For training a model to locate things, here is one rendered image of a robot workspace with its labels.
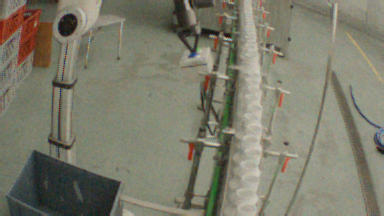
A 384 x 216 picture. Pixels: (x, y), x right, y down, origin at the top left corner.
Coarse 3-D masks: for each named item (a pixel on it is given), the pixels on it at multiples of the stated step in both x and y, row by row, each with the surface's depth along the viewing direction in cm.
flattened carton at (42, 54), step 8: (40, 24) 436; (48, 24) 436; (40, 32) 442; (48, 32) 441; (40, 40) 447; (48, 40) 447; (40, 48) 452; (48, 48) 452; (40, 56) 457; (48, 56) 456; (32, 64) 462; (40, 64) 461; (48, 64) 463
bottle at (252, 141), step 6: (246, 138) 119; (252, 138) 119; (240, 144) 118; (246, 144) 116; (252, 144) 116; (258, 144) 117; (240, 150) 117; (234, 156) 118; (240, 156) 117; (234, 162) 117; (222, 198) 121
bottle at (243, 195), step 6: (240, 192) 97; (246, 192) 97; (252, 192) 96; (234, 198) 96; (240, 198) 94; (246, 198) 94; (252, 198) 95; (234, 204) 95; (228, 210) 96; (234, 210) 95
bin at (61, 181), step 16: (32, 160) 133; (48, 160) 135; (16, 176) 117; (32, 176) 133; (48, 176) 137; (64, 176) 136; (80, 176) 135; (96, 176) 134; (16, 192) 115; (32, 192) 133; (48, 192) 139; (64, 192) 138; (80, 192) 137; (96, 192) 136; (112, 192) 135; (16, 208) 107; (32, 208) 106; (48, 208) 142; (64, 208) 141; (80, 208) 140; (96, 208) 138; (112, 208) 119; (160, 208) 128
